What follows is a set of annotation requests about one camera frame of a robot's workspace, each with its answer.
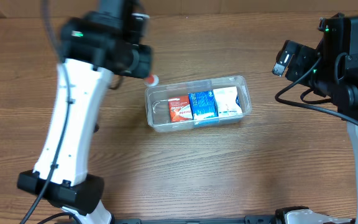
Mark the dark syrup bottle white cap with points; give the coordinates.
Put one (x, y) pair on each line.
(96, 128)

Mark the blue medicine box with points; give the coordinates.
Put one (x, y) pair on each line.
(203, 105)

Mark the white medicine box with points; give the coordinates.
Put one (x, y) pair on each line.
(227, 101)

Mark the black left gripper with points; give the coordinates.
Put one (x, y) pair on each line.
(142, 62)

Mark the red medicine box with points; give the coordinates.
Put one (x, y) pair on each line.
(179, 108)

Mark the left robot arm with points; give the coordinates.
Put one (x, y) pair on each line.
(91, 51)

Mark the clear plastic container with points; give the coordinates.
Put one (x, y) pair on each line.
(156, 102)

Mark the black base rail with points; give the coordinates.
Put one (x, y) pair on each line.
(249, 219)

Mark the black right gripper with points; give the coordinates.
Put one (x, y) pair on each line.
(294, 62)

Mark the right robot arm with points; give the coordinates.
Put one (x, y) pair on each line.
(323, 79)

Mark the orange vitamin tube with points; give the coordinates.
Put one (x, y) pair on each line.
(151, 80)

